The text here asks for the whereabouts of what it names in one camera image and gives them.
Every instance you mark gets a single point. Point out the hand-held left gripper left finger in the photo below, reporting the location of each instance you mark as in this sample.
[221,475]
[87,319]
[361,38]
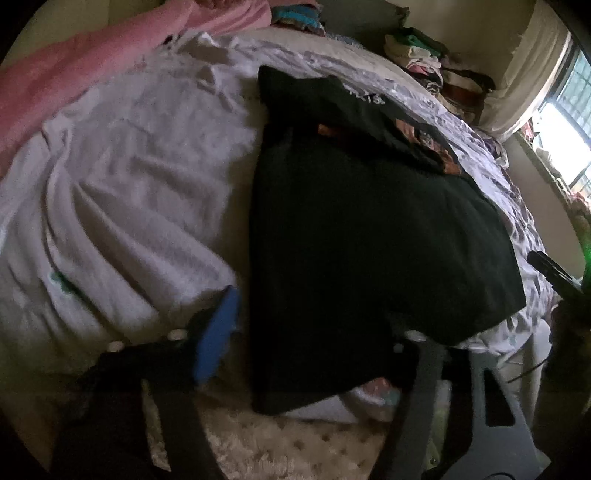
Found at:
[217,332]

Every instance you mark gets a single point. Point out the stack of colourful folded clothes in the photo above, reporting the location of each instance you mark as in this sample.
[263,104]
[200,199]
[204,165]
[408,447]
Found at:
[295,16]

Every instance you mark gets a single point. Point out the lilac crumpled cloth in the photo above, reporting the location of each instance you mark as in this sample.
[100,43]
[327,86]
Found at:
[496,150]

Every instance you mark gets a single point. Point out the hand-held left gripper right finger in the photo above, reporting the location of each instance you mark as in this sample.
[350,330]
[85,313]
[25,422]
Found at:
[422,383]

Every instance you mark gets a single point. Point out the pile of mixed folded clothes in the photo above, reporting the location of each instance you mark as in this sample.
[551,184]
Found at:
[438,74]

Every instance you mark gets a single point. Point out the black sweater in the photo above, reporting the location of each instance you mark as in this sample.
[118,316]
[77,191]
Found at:
[369,230]

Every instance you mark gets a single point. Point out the beige shaggy rug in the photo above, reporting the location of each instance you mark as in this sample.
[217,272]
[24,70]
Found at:
[277,447]

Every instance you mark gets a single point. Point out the pink quilt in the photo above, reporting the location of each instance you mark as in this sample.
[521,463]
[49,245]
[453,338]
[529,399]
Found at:
[69,60]

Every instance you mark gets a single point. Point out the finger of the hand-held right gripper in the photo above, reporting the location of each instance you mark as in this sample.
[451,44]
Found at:
[551,274]

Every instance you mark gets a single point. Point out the window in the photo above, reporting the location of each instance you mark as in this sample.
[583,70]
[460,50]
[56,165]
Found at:
[563,120]

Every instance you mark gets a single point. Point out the beige blanket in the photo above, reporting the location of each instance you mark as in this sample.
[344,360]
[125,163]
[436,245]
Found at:
[332,48]

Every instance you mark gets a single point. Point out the grey headboard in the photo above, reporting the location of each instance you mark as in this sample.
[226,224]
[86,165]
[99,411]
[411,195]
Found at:
[360,14]

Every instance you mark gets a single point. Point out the bed with lilac sheet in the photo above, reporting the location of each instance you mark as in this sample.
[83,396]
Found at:
[138,184]

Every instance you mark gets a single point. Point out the cream curtain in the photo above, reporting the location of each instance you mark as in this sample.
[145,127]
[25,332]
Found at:
[526,64]

